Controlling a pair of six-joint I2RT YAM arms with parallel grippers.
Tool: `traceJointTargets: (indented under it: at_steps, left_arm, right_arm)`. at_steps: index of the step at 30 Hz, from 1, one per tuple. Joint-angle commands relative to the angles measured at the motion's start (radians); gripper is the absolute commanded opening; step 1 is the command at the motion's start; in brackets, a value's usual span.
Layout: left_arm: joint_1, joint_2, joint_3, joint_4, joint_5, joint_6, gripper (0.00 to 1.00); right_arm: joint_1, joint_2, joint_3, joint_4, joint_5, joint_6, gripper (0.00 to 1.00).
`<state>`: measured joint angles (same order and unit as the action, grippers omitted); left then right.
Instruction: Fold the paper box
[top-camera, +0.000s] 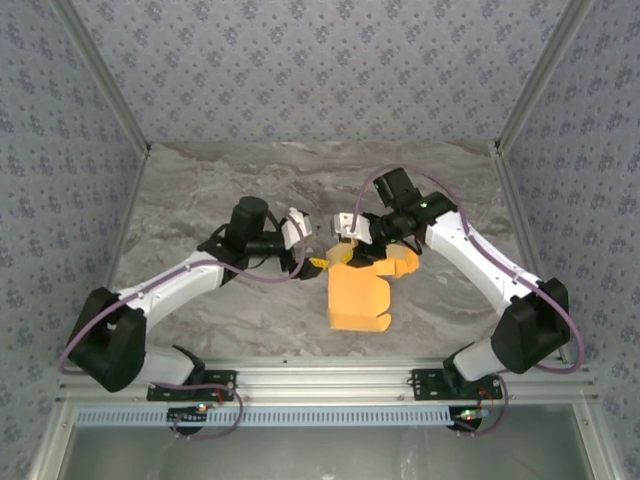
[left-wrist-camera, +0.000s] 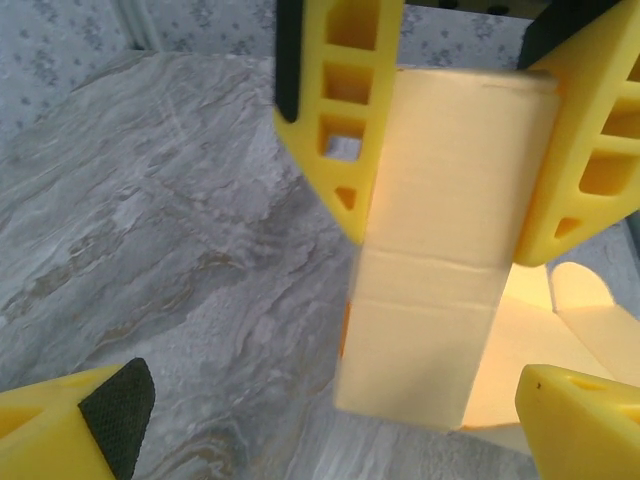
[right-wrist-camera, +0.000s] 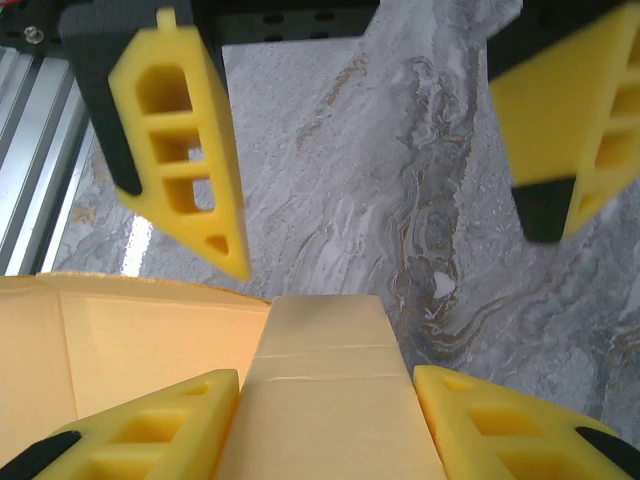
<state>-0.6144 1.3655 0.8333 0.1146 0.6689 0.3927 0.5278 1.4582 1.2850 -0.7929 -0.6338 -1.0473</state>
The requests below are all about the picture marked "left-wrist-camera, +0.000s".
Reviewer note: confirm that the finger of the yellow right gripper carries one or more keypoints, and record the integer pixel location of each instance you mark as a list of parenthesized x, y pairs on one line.
[(307, 150), (575, 125)]

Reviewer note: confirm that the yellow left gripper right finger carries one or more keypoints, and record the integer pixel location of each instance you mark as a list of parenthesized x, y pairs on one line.
[(585, 435)]

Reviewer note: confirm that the yellow paper box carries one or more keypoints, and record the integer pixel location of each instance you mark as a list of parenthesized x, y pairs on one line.
[(440, 200)]

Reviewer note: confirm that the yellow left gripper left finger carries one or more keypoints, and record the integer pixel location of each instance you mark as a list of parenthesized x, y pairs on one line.
[(40, 435)]

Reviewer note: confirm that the aluminium frame post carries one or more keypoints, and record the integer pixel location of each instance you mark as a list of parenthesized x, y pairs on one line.
[(137, 25)]

